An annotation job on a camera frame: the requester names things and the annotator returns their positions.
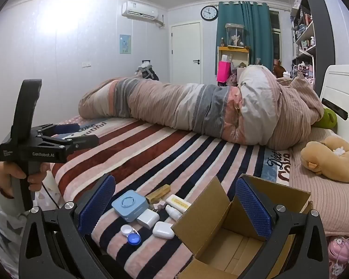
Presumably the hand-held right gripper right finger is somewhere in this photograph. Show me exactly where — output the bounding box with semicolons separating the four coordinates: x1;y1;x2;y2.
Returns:
235;174;330;279

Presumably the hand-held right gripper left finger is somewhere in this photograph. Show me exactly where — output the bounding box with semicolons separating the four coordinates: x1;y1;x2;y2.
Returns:
19;174;117;279

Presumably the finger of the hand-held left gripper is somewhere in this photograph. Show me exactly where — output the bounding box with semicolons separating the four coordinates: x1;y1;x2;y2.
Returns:
36;134;100;152
32;123;80;138

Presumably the person's left forearm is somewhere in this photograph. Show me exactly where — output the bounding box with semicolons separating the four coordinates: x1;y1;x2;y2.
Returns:
0;184;35;271

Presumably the person's left hand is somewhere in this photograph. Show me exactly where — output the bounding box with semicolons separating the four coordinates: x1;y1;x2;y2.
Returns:
0;162;51;199

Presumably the light blue square case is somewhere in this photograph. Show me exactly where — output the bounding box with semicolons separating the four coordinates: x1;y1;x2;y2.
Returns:
111;190;149;223

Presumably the white and blue lens case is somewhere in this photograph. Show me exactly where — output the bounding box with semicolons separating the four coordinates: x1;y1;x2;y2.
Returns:
121;225;142;246

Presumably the cardboard box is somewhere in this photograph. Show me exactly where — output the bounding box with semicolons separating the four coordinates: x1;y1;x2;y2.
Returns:
171;174;313;279

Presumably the white charger plug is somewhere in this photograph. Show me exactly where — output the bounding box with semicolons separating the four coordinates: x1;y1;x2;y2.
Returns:
137;209;160;228

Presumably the golden wooden bar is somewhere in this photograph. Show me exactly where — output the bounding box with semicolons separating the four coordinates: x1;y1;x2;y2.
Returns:
145;184;171;204

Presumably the white earbud case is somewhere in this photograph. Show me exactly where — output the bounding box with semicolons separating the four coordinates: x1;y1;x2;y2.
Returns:
152;221;175;239

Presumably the pink ribbed pillow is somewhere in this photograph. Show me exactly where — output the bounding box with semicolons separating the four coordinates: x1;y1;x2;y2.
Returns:
288;128;349;236

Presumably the small white dropper bottle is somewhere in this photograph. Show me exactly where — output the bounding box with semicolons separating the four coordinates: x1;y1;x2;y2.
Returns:
165;205;183;221

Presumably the white tube yellow label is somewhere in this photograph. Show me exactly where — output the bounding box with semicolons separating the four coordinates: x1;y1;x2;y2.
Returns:
166;195;191;213

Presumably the striped blanket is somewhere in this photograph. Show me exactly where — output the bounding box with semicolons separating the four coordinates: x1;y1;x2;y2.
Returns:
51;113;291;279

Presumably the brown plush toy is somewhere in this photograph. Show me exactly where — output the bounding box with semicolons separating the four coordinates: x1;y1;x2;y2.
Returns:
300;136;349;186

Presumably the dark backpack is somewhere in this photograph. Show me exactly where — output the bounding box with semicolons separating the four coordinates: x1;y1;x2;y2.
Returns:
135;60;159;81

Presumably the rolled pink grey quilt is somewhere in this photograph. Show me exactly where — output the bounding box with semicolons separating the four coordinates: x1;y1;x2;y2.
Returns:
78;64;325;150

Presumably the green plush toy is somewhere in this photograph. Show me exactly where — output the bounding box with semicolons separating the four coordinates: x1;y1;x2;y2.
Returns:
312;107;338;129

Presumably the white door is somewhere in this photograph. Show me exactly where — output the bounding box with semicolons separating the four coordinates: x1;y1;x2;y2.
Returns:
170;22;204;85

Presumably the white air conditioner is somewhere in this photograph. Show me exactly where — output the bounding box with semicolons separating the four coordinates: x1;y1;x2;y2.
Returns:
121;1;159;21

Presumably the bright pink bag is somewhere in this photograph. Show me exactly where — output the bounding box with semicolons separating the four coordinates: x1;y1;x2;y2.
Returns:
217;60;232;83

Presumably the brown teddy bear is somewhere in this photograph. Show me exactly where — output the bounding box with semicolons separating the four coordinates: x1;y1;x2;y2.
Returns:
273;59;287;77

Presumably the white bed headboard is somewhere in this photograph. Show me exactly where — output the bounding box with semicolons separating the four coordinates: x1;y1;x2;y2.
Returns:
314;64;349;157

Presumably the yellow shelf rack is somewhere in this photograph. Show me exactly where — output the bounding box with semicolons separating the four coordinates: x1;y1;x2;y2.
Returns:
217;46;251;83

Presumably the clear display case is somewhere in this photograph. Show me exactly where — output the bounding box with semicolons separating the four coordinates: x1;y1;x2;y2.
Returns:
225;23;246;47

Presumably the teal curtain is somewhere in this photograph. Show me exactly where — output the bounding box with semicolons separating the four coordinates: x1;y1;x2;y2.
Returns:
215;1;274;76

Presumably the dark tall bookshelf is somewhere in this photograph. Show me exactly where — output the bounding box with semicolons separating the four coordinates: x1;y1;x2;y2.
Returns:
289;0;336;96

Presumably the small wall poster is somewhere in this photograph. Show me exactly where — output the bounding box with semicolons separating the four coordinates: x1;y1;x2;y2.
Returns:
119;34;131;54

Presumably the black wall clock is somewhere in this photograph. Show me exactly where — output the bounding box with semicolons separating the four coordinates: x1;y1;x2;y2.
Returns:
200;5;219;22

